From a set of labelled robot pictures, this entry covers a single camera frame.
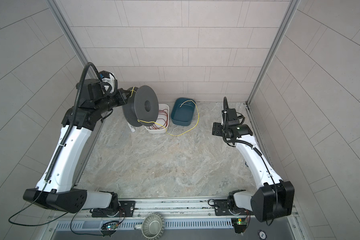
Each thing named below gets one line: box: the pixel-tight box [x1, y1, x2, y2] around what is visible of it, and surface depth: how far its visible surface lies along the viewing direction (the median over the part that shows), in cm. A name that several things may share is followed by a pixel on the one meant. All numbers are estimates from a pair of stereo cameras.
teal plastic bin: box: [171, 97, 197, 127], surface depth 111 cm
